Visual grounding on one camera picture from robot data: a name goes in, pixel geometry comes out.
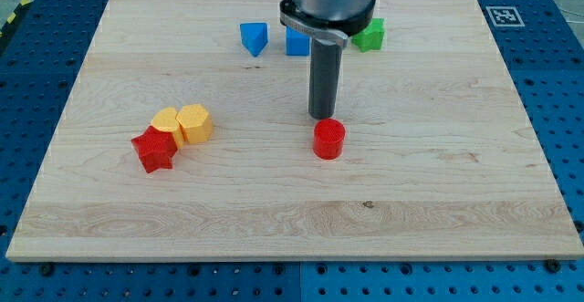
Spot blue cube block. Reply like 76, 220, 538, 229
286, 27, 311, 57

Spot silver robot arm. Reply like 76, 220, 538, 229
279, 0, 376, 120

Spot blue triangle block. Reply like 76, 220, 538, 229
239, 22, 268, 57

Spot wooden board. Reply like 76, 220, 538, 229
6, 0, 583, 263

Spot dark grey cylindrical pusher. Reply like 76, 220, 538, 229
308, 39, 342, 120

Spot red star block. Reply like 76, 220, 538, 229
131, 126, 178, 173

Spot green star block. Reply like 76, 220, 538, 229
351, 18, 385, 52

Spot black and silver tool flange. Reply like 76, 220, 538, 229
279, 0, 377, 47

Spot white fiducial marker tag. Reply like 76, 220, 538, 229
486, 5, 525, 27

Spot red cylinder block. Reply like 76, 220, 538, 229
312, 119, 346, 160

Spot yellow hexagon block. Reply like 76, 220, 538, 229
176, 104, 214, 144

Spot yellow heart block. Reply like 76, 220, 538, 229
151, 107, 184, 149

